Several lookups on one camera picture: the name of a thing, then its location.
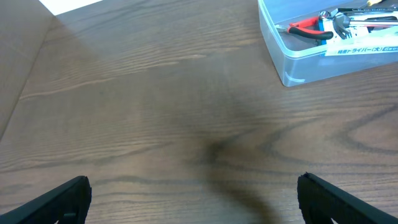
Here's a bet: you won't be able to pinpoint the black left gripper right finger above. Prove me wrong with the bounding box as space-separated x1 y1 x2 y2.
297 173 397 224

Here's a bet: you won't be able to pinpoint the red handled cutting pliers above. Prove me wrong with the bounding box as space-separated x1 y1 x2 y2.
275 17 334 40

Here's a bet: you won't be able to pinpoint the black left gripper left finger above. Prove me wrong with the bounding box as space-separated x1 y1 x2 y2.
1 175 92 224

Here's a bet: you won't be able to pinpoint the teal white screwdriver set box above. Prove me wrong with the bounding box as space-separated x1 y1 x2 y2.
319 19 397 56

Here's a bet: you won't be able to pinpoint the clear plastic container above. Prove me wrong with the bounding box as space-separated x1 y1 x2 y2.
258 0 397 86

